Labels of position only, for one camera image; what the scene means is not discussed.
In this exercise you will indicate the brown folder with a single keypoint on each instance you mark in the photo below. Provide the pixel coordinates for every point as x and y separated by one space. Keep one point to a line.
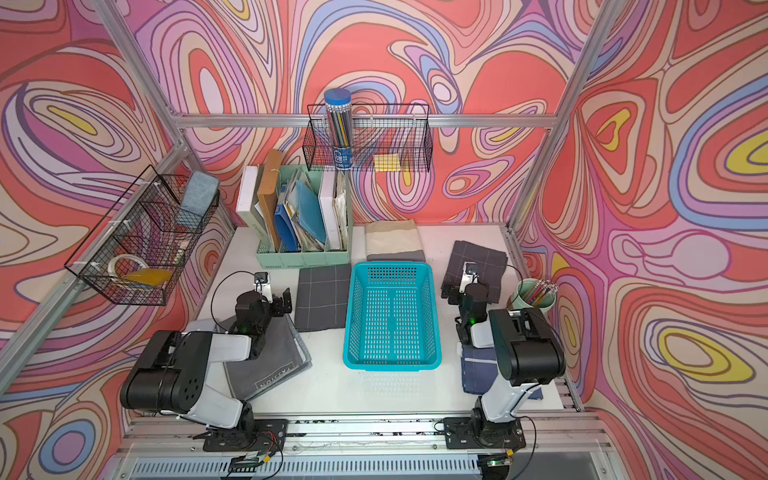
268 196

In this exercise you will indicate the left black wire basket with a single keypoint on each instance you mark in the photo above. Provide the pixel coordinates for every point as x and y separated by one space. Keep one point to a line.
146 220

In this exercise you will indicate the navy pillowcase with yellow stripe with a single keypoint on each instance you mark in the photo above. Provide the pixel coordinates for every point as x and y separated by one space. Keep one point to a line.
478 369

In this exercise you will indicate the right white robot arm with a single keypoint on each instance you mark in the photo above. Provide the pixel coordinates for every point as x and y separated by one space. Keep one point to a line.
506 354

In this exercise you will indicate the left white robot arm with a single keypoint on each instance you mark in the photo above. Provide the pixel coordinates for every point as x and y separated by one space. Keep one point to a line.
170 375

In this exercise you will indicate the grey pillowcase with label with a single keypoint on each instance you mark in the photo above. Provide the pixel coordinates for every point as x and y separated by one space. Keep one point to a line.
284 356

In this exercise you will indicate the green pencil cup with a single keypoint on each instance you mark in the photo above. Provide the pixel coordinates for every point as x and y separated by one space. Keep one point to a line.
533 293

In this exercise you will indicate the black wire basket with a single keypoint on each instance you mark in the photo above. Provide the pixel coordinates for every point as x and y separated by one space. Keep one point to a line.
146 220
378 128

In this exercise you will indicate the white tape roll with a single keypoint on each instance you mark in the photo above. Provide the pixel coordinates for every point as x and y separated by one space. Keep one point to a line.
123 265

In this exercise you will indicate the white binder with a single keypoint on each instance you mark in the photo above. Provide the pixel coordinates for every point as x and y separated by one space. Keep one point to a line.
326 197

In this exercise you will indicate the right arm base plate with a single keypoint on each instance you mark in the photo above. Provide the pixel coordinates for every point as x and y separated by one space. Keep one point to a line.
466 433

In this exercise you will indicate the grey blue sponge block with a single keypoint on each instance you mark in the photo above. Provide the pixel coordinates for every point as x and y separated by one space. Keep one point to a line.
200 191

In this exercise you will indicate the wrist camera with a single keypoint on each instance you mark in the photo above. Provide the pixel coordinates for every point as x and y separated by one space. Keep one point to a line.
470 272
262 286

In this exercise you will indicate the dark grey checked pillowcase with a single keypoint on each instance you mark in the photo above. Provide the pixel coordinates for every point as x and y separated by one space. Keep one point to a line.
322 298

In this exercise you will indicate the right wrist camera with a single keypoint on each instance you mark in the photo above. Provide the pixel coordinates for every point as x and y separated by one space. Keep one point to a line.
470 272

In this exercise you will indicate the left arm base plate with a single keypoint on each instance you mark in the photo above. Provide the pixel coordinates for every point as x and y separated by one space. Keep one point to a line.
255 436

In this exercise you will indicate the white book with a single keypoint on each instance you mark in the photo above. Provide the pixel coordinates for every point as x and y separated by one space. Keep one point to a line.
246 201

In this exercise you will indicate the yellow sticky notes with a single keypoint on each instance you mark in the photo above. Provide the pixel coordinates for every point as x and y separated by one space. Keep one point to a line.
387 163

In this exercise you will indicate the back black wire basket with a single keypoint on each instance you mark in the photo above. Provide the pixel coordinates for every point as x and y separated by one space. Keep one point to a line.
378 128

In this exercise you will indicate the yellow card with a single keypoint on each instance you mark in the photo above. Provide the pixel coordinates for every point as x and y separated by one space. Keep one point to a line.
149 277

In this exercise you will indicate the blue lidded pencil tube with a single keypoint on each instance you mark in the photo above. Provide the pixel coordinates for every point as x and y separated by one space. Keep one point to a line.
340 123

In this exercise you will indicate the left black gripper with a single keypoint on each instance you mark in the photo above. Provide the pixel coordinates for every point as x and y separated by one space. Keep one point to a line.
278 310

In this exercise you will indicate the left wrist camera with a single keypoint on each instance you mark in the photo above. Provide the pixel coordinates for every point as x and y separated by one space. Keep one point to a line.
262 286

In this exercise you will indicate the beige and grey folded pillowcase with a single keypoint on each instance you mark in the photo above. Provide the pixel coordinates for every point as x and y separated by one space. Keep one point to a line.
393 241

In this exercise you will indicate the blue folder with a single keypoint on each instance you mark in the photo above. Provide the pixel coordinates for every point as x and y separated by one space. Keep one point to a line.
309 212

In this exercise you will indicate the teal plastic basket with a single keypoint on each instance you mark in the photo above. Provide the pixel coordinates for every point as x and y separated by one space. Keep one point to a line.
392 318

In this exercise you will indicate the green file organizer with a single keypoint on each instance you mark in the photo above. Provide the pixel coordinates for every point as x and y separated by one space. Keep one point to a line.
301 259

